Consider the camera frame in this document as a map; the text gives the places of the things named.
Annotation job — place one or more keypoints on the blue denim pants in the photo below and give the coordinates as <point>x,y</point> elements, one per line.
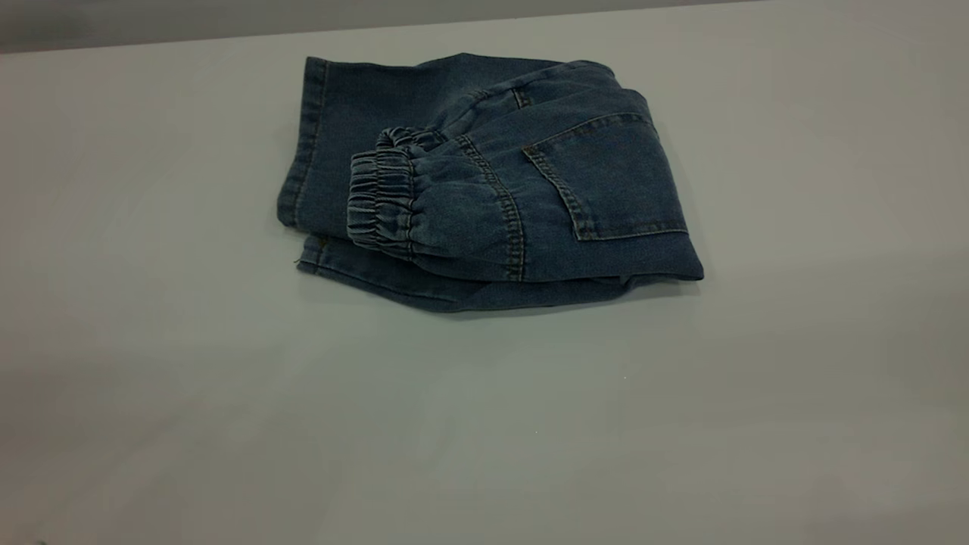
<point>530,197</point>

